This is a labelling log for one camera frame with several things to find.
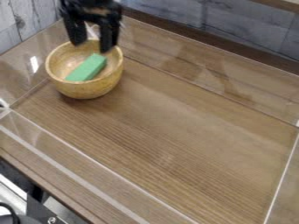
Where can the wooden bowl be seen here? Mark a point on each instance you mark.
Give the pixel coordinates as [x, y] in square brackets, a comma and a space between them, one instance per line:
[65, 58]

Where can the black metal bracket with screw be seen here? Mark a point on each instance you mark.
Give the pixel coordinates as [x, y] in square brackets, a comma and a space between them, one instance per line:
[50, 212]

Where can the clear acrylic tray walls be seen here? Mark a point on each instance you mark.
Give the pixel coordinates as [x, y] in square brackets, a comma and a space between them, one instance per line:
[189, 144]

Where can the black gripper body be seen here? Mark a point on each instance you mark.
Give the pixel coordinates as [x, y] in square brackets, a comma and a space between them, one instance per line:
[92, 10]

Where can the green rectangular block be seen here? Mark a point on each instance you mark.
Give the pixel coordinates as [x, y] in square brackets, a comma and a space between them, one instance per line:
[88, 68]

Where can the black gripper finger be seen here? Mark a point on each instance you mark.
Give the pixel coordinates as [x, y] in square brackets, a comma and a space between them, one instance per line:
[108, 35]
[76, 30]

